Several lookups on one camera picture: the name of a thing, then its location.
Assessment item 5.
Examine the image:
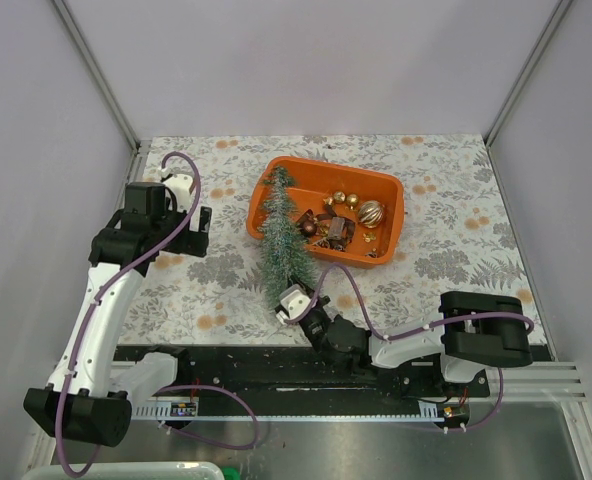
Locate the small frosted christmas tree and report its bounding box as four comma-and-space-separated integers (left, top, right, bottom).
259, 166, 317, 309

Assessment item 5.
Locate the orange plastic tray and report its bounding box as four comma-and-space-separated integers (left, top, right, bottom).
246, 156, 405, 269

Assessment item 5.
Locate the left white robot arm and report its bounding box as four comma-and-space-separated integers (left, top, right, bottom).
23, 174, 212, 447

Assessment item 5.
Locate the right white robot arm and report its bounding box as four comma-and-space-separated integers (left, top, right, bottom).
276, 284, 534, 385

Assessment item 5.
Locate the brown ribbon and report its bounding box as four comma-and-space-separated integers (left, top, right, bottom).
295, 197, 356, 251

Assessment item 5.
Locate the gold flower ornament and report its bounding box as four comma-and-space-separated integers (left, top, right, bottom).
363, 232, 376, 243

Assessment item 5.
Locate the large gold striped bauble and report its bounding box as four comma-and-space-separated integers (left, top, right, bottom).
357, 200, 385, 229

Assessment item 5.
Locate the small gold bauble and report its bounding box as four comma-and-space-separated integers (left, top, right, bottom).
345, 194, 360, 210
332, 191, 346, 204

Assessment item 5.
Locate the green object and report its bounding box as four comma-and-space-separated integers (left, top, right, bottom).
221, 467, 241, 480

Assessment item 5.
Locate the floral patterned table mat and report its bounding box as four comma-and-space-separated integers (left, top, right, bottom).
119, 134, 546, 346

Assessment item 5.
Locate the white plastic bin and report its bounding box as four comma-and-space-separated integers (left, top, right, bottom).
22, 461, 225, 480

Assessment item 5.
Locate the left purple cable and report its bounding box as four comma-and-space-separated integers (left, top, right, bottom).
55, 150, 260, 477

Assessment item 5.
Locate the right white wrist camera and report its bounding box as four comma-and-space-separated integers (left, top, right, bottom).
276, 284, 311, 325

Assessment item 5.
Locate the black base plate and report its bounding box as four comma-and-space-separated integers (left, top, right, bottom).
149, 346, 490, 422

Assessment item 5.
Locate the aluminium frame rail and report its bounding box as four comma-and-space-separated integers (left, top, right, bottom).
49, 0, 140, 153

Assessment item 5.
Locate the white slotted cable duct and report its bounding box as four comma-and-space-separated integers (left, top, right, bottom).
132, 400, 198, 421

